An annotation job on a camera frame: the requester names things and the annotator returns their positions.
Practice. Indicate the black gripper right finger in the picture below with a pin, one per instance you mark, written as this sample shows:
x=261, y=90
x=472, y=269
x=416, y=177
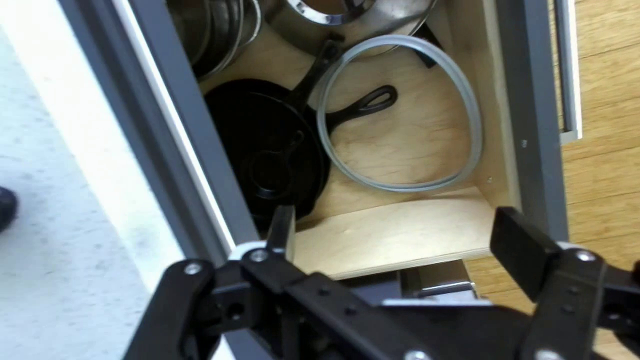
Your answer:
x=567, y=301

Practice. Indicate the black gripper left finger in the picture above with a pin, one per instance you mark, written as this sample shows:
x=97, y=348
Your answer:
x=181, y=301

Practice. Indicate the deep grey drawer with cookware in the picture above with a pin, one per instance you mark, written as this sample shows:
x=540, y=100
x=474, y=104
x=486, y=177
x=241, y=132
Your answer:
x=532, y=100

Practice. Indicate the large cast iron skillet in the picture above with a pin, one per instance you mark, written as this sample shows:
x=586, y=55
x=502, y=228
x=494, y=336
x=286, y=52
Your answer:
x=267, y=121

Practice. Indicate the small cast iron skillet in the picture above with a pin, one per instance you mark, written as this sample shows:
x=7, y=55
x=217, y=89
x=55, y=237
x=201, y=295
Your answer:
x=342, y=119

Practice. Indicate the stacked stainless steel pots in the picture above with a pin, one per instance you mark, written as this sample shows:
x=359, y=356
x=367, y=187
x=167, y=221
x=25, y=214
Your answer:
x=213, y=33

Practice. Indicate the stainless steel pot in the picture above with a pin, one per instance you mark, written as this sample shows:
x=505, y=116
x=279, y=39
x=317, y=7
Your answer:
x=373, y=26

